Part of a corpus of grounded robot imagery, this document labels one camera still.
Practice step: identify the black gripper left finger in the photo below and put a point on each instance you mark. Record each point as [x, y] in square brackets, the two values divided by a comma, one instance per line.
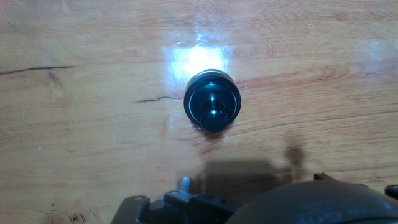
[202, 208]

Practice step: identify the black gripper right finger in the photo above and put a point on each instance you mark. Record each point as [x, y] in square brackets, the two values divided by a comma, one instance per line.
[392, 190]

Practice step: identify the wooden board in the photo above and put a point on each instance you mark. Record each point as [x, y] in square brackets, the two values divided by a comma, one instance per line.
[93, 124]

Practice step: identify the clear glass jar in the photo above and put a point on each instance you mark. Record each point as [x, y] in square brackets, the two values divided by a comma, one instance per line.
[211, 72]

